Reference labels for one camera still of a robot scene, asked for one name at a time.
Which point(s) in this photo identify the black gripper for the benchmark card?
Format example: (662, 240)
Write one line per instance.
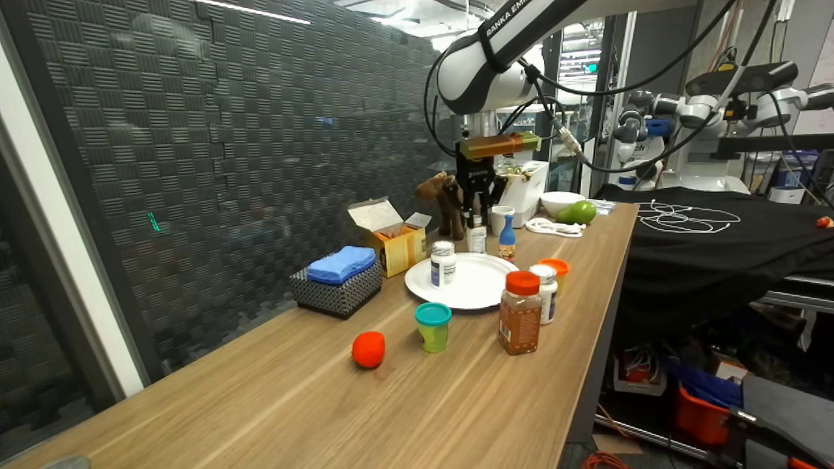
(480, 184)

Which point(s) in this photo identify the small white pill bottle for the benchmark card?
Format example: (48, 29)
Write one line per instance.
(477, 239)

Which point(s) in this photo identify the blue top squeeze bottle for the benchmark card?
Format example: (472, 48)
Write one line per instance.
(506, 239)

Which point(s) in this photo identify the dark label white bottle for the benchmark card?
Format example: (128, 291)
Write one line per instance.
(442, 265)

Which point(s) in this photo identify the white lid supplement bottle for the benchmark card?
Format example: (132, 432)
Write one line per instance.
(549, 291)

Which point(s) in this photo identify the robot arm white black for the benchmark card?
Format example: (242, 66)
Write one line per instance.
(484, 71)

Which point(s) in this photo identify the white round plate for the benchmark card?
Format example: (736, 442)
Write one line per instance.
(474, 286)

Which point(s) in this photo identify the white paper cup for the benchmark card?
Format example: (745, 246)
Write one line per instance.
(499, 217)

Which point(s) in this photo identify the white appliance box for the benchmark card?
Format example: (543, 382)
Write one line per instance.
(524, 184)

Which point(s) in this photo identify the white cloth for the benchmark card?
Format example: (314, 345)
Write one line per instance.
(554, 227)

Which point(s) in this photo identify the yellow cardboard box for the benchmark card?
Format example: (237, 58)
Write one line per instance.
(400, 244)

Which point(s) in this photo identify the green bowl item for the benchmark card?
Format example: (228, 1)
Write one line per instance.
(577, 212)

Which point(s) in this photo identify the orange lid spice jar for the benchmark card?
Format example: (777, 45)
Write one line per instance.
(520, 313)

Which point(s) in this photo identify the teal lid green cup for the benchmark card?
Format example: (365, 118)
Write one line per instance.
(433, 325)

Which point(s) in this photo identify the blue sponge cloth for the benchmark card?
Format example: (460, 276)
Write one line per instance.
(341, 265)

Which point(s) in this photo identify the grey basket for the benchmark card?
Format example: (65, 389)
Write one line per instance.
(334, 300)

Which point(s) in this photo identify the red ball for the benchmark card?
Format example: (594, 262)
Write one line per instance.
(369, 351)

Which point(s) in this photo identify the black cloth covered table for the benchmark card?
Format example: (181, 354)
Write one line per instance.
(701, 256)

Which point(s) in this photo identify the red bin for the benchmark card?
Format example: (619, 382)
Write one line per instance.
(699, 420)

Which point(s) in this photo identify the wrist camera wooden mount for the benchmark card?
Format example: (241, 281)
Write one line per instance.
(486, 147)

